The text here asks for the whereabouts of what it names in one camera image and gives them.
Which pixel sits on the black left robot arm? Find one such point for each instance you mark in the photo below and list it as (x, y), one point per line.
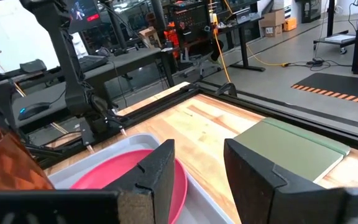
(64, 56)

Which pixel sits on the lit display screen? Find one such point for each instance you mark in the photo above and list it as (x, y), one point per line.
(84, 14)

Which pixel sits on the black keyboard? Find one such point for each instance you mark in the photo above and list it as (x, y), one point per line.
(92, 62)

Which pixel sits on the black tool pegboard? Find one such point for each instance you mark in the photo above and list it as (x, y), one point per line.
(191, 21)

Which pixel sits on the black office desk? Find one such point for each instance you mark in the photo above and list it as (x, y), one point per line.
(129, 60)
(244, 46)

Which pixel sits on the black computer mouse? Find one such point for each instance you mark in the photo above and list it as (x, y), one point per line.
(33, 110)

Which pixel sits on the black power brick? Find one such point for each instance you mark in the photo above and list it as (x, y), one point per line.
(317, 61)

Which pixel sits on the black office chair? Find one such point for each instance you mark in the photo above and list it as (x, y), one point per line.
(202, 59)

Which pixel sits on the black wheeled cart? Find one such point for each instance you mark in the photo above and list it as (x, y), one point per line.
(337, 40)

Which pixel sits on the black striped floor mat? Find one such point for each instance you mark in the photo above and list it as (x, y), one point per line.
(340, 85)

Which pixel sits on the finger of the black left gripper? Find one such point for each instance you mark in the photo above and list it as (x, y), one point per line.
(87, 137)
(117, 126)

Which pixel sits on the grey plastic tray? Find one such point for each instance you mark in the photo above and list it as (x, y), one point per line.
(200, 205)

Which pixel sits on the black table frame rail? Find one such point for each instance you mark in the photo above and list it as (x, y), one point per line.
(259, 107)

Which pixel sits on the pink round plate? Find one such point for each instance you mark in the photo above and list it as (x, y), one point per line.
(117, 171)

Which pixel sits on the green flat notebook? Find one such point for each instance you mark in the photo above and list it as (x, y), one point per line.
(284, 149)

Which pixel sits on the brown cardboard box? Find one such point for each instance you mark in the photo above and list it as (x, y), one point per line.
(149, 37)
(272, 18)
(273, 31)

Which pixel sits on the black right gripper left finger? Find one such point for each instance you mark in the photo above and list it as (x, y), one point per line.
(151, 186)

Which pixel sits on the black pouch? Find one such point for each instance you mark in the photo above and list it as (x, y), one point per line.
(33, 66)

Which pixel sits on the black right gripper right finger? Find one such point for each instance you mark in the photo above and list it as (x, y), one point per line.
(259, 193)

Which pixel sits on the orange plastic case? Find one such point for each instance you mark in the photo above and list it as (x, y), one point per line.
(290, 24)

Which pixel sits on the orange faceted cup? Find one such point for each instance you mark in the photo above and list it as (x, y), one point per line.
(8, 161)

